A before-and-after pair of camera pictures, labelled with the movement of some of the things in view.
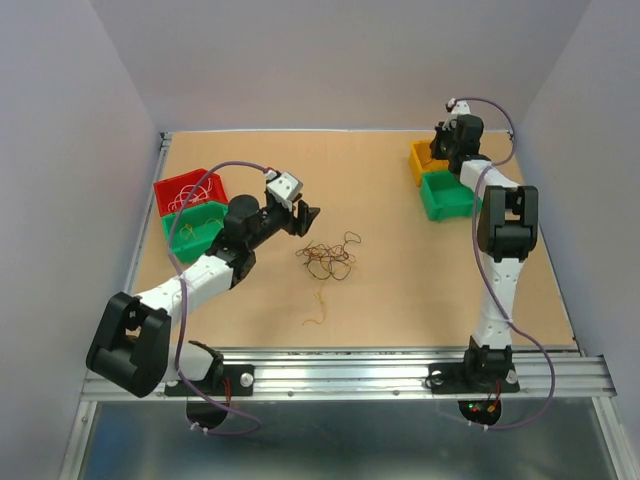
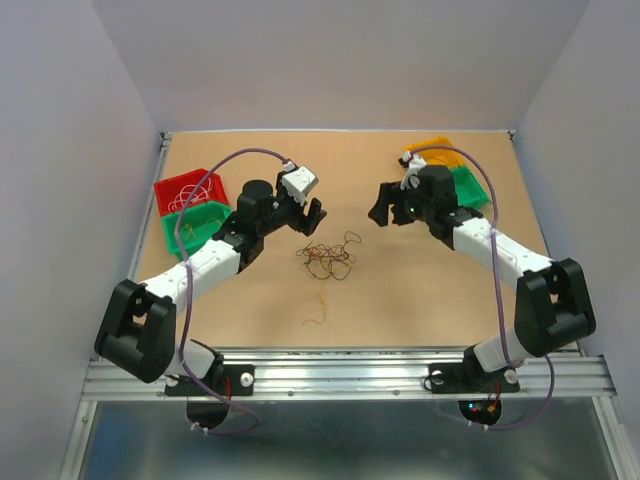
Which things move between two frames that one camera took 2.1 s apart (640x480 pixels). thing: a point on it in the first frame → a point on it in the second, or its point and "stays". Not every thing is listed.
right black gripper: x=436 y=152 → x=391 y=193
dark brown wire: x=324 y=262 stays
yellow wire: x=187 y=228 stays
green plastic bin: x=195 y=232 stays
